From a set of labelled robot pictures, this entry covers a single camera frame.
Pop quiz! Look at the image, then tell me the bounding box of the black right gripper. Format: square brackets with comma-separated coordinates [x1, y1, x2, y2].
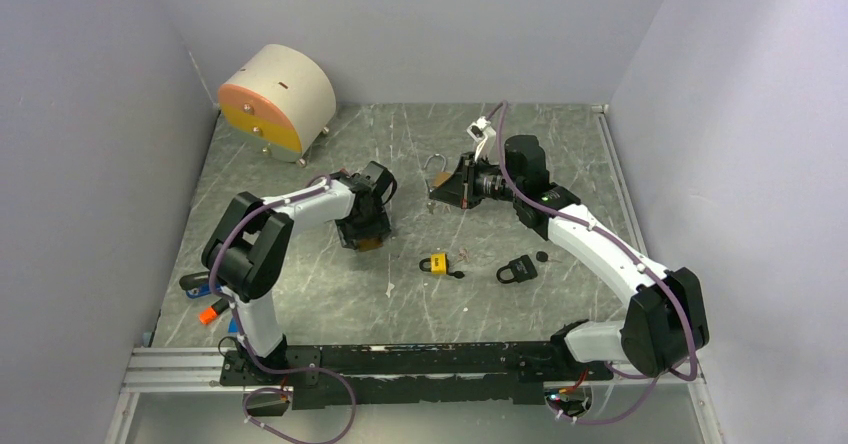
[430, 151, 523, 210]

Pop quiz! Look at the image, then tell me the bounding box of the small brass padlock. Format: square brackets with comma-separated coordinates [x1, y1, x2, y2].
[356, 237, 383, 252]

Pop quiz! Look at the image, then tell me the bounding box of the large brass padlock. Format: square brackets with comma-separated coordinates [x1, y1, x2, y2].
[421, 153, 451, 191]

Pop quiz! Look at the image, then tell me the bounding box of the yellow padlock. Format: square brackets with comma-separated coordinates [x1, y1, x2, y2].
[418, 252, 450, 275]

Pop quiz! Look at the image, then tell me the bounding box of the black padlock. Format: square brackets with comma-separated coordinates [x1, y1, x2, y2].
[496, 254, 538, 284]

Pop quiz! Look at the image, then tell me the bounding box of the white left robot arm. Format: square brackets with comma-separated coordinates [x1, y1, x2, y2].
[201, 161, 398, 384]

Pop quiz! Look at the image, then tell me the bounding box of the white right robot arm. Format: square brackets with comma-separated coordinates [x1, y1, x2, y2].
[428, 135, 710, 379]

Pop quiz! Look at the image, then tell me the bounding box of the round cream drawer cabinet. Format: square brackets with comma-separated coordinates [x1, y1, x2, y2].
[217, 44, 337, 167]

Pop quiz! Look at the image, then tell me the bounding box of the blue usb stick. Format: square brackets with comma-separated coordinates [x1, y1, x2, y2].
[178, 271, 211, 299]

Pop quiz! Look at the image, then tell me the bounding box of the orange black marker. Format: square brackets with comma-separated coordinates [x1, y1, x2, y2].
[198, 298, 229, 326]

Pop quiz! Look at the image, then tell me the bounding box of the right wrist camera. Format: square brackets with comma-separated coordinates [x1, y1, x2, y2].
[466, 116, 497, 162]

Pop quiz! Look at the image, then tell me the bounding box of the black base frame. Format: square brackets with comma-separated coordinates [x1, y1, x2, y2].
[219, 341, 612, 410]

